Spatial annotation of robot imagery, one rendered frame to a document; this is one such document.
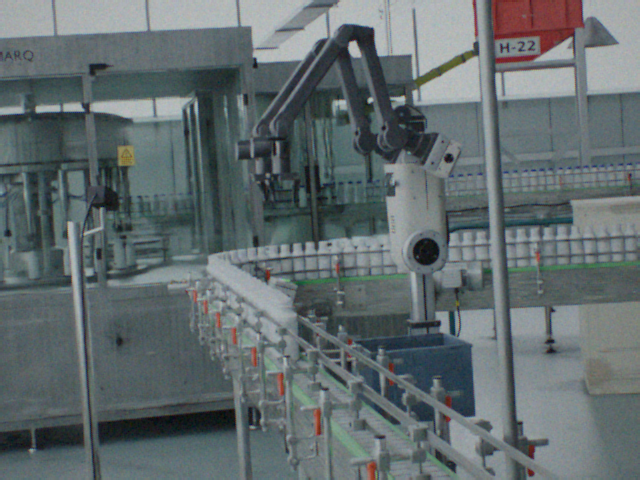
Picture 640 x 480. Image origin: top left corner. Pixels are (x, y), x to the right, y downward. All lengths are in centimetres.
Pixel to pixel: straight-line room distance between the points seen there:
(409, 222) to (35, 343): 353
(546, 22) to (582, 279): 529
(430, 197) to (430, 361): 83
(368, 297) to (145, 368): 206
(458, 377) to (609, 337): 438
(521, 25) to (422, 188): 651
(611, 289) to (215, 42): 289
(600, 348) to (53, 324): 329
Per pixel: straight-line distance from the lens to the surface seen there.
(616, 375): 832
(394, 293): 597
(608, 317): 826
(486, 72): 186
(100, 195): 321
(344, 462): 250
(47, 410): 770
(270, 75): 959
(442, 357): 393
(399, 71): 977
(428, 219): 458
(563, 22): 1099
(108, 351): 764
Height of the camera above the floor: 149
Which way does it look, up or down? 3 degrees down
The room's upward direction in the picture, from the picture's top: 4 degrees counter-clockwise
